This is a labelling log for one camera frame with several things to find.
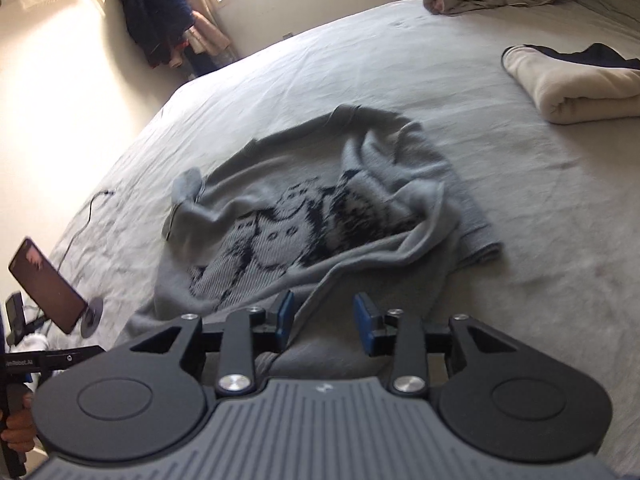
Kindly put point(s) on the black smartphone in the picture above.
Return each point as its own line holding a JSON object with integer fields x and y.
{"x": 45, "y": 285}

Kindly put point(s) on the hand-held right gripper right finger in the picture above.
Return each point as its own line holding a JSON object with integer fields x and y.
{"x": 362, "y": 317}

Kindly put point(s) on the phone stand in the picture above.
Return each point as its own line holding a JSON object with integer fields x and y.
{"x": 92, "y": 314}

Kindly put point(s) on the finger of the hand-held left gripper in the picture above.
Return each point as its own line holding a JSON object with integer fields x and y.
{"x": 70, "y": 357}

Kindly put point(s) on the grey knit patterned sweater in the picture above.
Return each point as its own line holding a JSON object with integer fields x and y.
{"x": 320, "y": 160}

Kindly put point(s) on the small black device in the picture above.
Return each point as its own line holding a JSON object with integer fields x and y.
{"x": 17, "y": 317}

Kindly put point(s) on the bed with grey sheet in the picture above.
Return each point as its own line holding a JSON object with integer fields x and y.
{"x": 450, "y": 185}

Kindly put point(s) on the hanging dark clothes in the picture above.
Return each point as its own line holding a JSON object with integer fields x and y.
{"x": 155, "y": 15}

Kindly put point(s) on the person's left hand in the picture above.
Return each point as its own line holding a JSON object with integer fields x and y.
{"x": 29, "y": 420}

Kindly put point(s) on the hanging beige pink garment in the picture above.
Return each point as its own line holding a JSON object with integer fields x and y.
{"x": 210, "y": 35}

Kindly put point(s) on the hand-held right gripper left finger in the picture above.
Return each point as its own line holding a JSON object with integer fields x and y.
{"x": 286, "y": 312}

